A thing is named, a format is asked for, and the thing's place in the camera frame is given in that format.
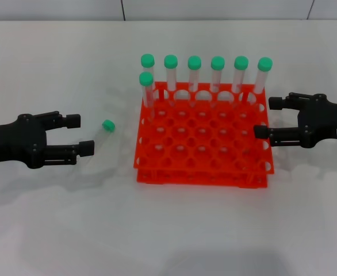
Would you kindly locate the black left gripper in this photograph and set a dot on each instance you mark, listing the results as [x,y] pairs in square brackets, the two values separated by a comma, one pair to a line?
[13,143]

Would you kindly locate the green-capped clear test tube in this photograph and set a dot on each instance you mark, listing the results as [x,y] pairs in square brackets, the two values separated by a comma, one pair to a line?
[194,62]
[264,64]
[145,78]
[170,61]
[108,125]
[217,62]
[241,62]
[147,60]

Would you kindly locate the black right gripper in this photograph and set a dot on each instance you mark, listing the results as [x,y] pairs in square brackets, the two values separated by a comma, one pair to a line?
[323,120]

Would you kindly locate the orange test tube rack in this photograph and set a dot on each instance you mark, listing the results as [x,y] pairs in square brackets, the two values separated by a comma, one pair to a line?
[185,170]

